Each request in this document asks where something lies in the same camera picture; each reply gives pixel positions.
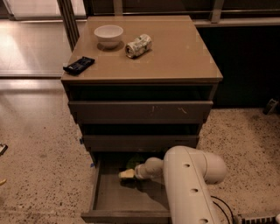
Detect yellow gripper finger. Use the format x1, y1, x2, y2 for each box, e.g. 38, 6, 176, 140
118, 169, 135, 179

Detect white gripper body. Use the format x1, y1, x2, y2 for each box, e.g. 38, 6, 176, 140
135, 164, 144, 179

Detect green rice chip bag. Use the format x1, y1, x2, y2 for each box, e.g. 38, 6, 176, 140
126, 154, 145, 169

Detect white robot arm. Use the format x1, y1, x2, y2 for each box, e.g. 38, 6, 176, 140
119, 146, 227, 224

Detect open bottom drawer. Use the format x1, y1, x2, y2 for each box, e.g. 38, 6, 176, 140
81, 152, 172, 224

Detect middle drawer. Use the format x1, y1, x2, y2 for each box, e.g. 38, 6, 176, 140
83, 135, 199, 152

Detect top drawer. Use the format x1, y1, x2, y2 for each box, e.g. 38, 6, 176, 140
68, 101, 213, 124

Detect brown drawer cabinet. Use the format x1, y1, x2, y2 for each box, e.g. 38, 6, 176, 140
61, 16, 222, 160

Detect black snack bar packet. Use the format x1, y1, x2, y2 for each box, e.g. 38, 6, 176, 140
63, 56, 95, 75

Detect crushed white green can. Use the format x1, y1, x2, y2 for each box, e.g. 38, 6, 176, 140
125, 34, 152, 59

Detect dark object floor left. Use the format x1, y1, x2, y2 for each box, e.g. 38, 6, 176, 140
0, 143, 8, 156

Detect white bowl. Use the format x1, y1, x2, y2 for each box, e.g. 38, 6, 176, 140
94, 24, 123, 49

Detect grey power strip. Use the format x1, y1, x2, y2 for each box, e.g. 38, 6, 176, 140
234, 214, 278, 224

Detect grey object floor right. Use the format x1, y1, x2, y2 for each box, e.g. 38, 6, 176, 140
262, 98, 279, 115

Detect black floor cable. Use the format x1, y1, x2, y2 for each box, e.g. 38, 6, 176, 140
210, 195, 235, 224

